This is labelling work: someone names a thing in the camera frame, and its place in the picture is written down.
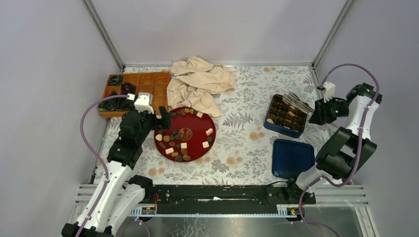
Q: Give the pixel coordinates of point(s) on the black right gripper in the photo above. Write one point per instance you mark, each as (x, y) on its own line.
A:
(318, 117)

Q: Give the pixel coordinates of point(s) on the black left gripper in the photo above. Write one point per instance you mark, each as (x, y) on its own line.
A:
(160, 124)

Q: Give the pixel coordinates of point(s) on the navy chocolate box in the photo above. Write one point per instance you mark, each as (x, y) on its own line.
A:
(288, 120)

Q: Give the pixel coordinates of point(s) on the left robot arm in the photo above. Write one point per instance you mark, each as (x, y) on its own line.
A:
(118, 191)

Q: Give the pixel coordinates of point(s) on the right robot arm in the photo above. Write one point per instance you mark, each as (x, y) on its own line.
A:
(350, 146)

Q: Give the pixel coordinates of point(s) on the red round tray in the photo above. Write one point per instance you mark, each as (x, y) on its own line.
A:
(183, 141)

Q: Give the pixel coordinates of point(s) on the wooden compartment tray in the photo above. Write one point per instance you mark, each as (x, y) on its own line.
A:
(154, 83)

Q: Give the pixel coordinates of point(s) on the beige crumpled cloth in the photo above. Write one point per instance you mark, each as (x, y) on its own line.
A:
(195, 81)

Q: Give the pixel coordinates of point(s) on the dark rolled tie patterned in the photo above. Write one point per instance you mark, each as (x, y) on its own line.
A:
(120, 104)

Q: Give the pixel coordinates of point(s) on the navy box lid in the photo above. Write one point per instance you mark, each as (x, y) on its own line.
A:
(290, 158)

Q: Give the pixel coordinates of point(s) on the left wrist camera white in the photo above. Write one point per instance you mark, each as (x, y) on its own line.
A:
(141, 102)

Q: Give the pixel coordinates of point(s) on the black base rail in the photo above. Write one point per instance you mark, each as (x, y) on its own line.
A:
(275, 199)

